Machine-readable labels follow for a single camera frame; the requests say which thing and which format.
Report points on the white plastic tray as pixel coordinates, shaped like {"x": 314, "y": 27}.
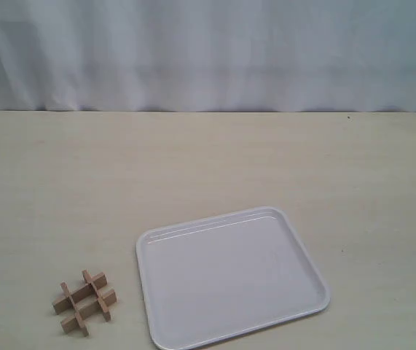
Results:
{"x": 213, "y": 279}

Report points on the notched wooden bar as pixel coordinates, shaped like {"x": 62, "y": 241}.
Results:
{"x": 104, "y": 308}
{"x": 63, "y": 303}
{"x": 69, "y": 323}
{"x": 79, "y": 320}

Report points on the white curtain backdrop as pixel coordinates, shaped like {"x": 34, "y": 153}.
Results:
{"x": 282, "y": 56}

